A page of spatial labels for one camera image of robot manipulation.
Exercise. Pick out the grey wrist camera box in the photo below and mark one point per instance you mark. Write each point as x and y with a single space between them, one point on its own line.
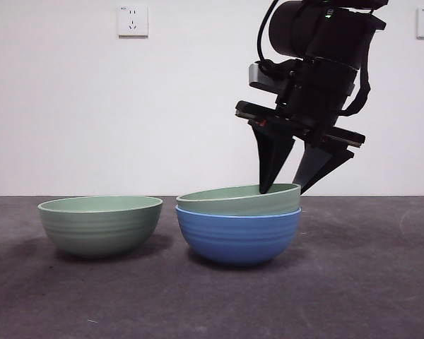
258 76

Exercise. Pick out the green ribbed bowl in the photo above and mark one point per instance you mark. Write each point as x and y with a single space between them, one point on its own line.
99 233
233 205

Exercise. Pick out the blue ribbed bowl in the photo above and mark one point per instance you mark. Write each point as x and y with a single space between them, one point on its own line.
238 240

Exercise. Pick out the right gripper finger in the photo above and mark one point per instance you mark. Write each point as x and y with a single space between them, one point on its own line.
270 159
316 162

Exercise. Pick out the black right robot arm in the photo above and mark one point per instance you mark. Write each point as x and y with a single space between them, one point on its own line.
304 28

